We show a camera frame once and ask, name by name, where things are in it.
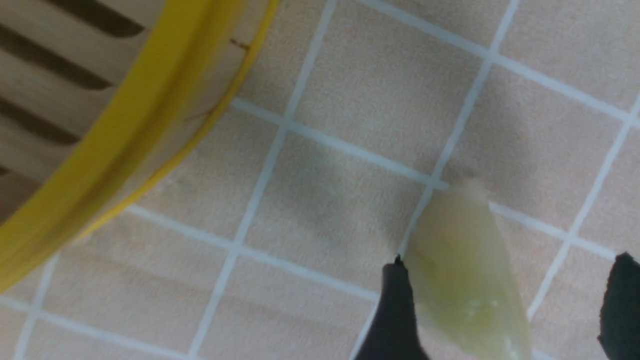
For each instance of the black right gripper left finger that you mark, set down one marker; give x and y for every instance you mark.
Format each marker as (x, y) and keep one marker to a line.
(393, 333)

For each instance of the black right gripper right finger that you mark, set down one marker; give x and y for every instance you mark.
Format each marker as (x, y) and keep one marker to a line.
(619, 317)

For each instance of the greenish dumpling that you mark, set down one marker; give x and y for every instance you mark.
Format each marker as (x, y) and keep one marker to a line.
(459, 268)

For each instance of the yellow bamboo steamer tray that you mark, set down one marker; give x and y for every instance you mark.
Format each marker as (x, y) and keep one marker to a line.
(100, 100)

